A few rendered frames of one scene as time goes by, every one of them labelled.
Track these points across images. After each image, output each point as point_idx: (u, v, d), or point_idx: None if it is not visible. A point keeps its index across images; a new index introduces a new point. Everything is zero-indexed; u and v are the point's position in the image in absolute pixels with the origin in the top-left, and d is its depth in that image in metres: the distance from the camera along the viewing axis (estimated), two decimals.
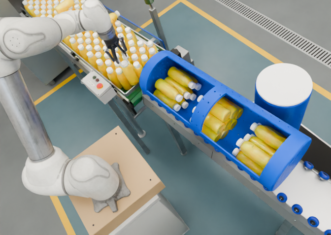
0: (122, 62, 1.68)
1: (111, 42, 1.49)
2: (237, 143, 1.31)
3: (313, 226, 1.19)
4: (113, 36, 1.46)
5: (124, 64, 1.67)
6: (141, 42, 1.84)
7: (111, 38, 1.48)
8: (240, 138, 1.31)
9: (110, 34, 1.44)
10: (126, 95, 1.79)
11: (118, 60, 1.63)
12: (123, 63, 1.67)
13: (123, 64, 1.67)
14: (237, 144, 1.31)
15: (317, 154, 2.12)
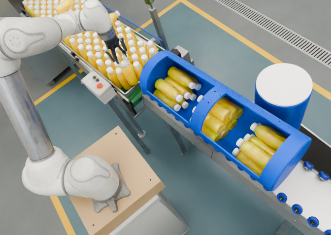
0: (122, 62, 1.68)
1: (111, 42, 1.49)
2: (237, 143, 1.31)
3: (313, 226, 1.19)
4: (113, 36, 1.47)
5: (124, 64, 1.67)
6: (141, 42, 1.84)
7: (111, 39, 1.48)
8: (240, 138, 1.31)
9: (110, 34, 1.44)
10: (126, 95, 1.79)
11: (118, 61, 1.63)
12: (123, 63, 1.67)
13: (123, 64, 1.67)
14: (237, 144, 1.31)
15: (317, 154, 2.12)
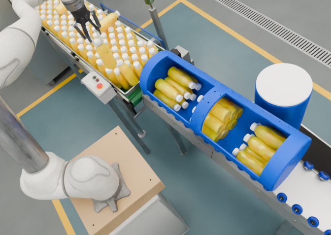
0: (118, 61, 1.72)
1: (79, 14, 1.27)
2: (95, 44, 1.45)
3: (313, 226, 1.19)
4: (81, 6, 1.25)
5: (119, 62, 1.71)
6: (141, 42, 1.84)
7: (79, 10, 1.26)
8: (100, 40, 1.45)
9: (77, 3, 1.23)
10: (126, 95, 1.79)
11: (90, 38, 1.41)
12: (118, 61, 1.72)
13: (118, 62, 1.71)
14: (95, 44, 1.46)
15: (317, 154, 2.12)
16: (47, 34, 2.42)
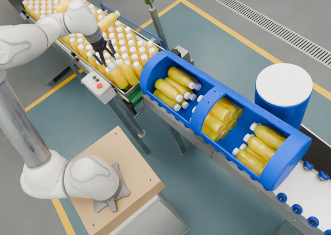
0: (118, 61, 1.72)
1: (97, 45, 1.44)
2: (110, 67, 1.62)
3: (313, 226, 1.19)
4: (99, 38, 1.41)
5: (119, 62, 1.71)
6: (141, 42, 1.84)
7: (97, 41, 1.42)
8: (114, 65, 1.62)
9: (97, 36, 1.39)
10: (126, 95, 1.79)
11: (106, 64, 1.57)
12: (118, 61, 1.72)
13: (118, 62, 1.71)
14: (110, 68, 1.62)
15: (317, 154, 2.12)
16: None
